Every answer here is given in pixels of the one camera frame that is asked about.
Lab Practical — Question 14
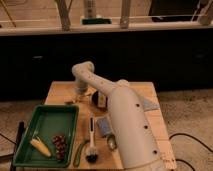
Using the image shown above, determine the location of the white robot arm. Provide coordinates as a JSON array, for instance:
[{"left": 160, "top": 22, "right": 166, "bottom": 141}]
[{"left": 72, "top": 61, "right": 167, "bottom": 171}]

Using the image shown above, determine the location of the dark red grape bunch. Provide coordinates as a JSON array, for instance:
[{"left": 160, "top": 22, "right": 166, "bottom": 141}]
[{"left": 52, "top": 135, "right": 67, "bottom": 162}]

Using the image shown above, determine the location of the yellow corn cob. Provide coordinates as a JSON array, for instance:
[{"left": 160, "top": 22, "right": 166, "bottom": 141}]
[{"left": 30, "top": 137, "right": 52, "bottom": 157}]

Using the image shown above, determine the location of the green chili pepper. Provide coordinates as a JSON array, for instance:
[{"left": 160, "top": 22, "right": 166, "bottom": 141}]
[{"left": 73, "top": 139, "right": 89, "bottom": 167}]

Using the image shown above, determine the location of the blue sponge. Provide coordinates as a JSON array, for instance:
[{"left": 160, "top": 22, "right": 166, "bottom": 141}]
[{"left": 97, "top": 117, "right": 112, "bottom": 137}]

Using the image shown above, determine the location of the dark round plate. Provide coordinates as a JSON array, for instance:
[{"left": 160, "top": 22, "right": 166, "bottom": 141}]
[{"left": 92, "top": 91, "right": 107, "bottom": 109}]

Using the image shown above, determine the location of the wooden block on plate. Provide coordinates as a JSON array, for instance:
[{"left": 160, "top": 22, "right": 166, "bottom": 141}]
[{"left": 98, "top": 93, "right": 106, "bottom": 108}]

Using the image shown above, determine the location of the blue grey cloth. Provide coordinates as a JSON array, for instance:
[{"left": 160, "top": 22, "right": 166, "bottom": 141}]
[{"left": 140, "top": 96, "right": 159, "bottom": 111}]

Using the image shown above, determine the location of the small metal cup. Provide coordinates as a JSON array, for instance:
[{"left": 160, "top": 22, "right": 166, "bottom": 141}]
[{"left": 107, "top": 134, "right": 117, "bottom": 151}]

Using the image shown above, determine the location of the green plastic tray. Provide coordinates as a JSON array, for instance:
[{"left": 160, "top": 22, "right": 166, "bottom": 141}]
[{"left": 13, "top": 105, "right": 79, "bottom": 168}]

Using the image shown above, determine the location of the black cable on floor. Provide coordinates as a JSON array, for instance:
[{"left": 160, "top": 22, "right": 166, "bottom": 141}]
[{"left": 168, "top": 132, "right": 213, "bottom": 171}]

